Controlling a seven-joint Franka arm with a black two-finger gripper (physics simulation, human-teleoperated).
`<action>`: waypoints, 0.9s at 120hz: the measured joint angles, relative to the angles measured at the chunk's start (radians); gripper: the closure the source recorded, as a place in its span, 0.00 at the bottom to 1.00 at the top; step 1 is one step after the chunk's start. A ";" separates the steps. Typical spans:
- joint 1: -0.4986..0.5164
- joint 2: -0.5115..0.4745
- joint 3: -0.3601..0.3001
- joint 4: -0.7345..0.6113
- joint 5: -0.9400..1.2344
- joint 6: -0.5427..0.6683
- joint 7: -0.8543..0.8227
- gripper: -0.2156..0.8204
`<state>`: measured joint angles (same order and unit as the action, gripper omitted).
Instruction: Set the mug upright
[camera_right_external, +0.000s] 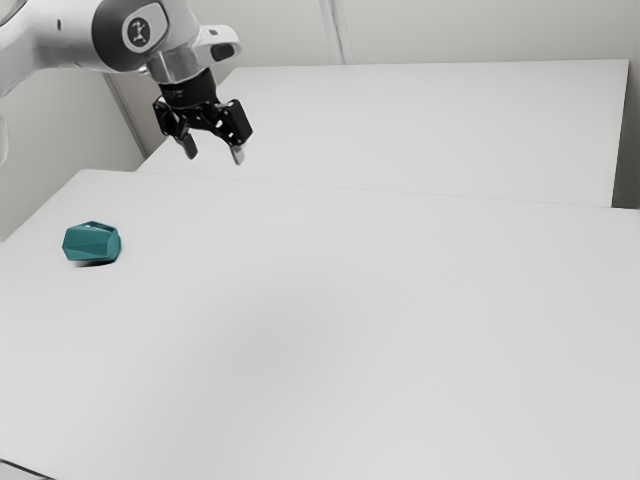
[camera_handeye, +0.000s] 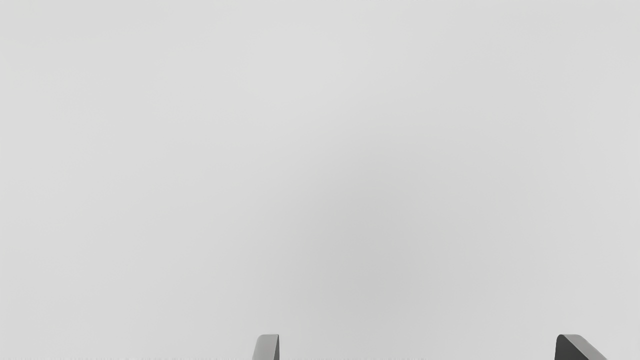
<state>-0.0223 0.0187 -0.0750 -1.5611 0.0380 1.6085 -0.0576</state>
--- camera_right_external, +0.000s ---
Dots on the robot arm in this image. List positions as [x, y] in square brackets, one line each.
[75, 35]

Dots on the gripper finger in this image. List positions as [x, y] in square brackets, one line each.
[175, 127]
[232, 125]

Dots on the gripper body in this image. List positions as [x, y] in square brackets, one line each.
[192, 92]

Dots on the teal faceted mug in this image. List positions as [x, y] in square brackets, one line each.
[92, 245]

